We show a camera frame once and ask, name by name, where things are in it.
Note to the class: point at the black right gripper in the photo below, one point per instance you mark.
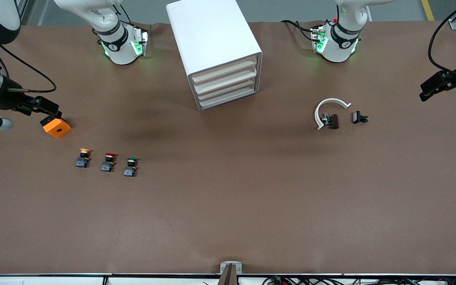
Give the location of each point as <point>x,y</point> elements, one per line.
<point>9,99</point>

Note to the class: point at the green push button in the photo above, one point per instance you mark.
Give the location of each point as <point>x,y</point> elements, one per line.
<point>130,167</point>

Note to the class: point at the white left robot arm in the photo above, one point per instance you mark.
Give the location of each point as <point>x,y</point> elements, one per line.
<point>339,43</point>

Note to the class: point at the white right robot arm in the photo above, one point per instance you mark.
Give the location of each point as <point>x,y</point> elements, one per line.
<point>121,43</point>

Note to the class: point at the yellow push button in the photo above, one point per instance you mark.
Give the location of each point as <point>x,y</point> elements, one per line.
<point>83,157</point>

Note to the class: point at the red push button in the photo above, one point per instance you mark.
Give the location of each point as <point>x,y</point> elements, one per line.
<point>108,162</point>

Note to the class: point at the orange box with black base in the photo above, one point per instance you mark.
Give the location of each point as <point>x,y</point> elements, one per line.
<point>58,128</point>

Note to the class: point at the small black component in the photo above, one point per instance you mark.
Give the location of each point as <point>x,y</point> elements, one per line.
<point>358,117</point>

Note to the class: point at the small brown component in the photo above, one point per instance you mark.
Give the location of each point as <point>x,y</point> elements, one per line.
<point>332,120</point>

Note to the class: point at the white curved plastic clip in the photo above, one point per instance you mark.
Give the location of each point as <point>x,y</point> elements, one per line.
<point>323,106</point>

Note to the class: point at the white table edge rail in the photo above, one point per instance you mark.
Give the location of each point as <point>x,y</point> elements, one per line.
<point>54,280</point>

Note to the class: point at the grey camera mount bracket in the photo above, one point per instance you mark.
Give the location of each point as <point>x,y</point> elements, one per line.
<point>231,267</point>

